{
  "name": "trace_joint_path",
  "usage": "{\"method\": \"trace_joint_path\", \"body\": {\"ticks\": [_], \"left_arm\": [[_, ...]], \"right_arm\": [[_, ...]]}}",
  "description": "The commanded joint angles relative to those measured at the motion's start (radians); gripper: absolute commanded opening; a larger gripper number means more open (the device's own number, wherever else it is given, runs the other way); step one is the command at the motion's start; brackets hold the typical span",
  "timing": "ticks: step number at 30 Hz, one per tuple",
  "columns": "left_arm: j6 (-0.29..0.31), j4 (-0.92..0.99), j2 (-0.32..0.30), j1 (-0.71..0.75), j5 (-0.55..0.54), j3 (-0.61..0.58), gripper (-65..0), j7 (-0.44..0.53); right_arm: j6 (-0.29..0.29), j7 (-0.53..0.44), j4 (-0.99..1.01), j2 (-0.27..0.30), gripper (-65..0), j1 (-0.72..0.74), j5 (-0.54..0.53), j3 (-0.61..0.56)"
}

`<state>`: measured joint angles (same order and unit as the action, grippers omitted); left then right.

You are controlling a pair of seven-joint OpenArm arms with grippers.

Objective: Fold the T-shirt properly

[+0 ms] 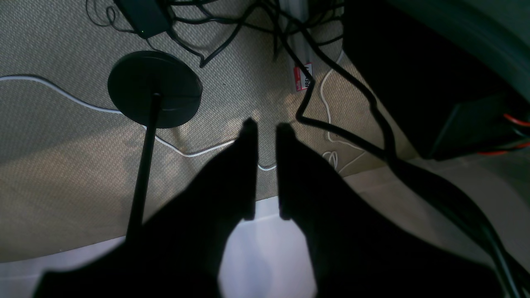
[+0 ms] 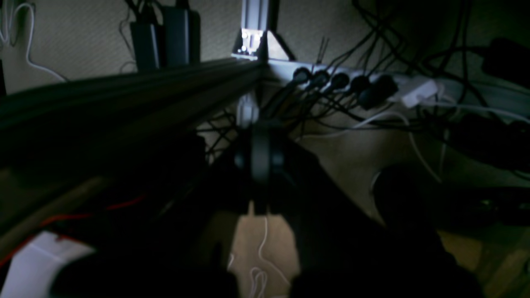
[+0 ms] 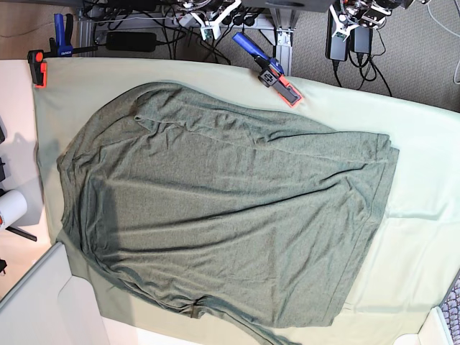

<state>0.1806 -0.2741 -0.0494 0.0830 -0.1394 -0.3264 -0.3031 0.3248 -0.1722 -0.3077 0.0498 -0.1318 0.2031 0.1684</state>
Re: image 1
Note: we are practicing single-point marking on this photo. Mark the black round stand base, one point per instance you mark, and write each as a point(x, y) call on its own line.
point(140, 77)

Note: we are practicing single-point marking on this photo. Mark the black stand pole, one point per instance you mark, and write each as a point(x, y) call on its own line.
point(141, 186)

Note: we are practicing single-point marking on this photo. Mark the black power adapter brick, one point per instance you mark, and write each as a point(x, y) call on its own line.
point(148, 18)

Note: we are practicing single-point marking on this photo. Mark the red white label tag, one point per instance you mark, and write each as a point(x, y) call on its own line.
point(301, 81)

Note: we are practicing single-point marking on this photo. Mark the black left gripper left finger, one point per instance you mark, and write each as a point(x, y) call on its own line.
point(178, 252)

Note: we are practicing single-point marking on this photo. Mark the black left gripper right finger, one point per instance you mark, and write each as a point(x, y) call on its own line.
point(355, 251)

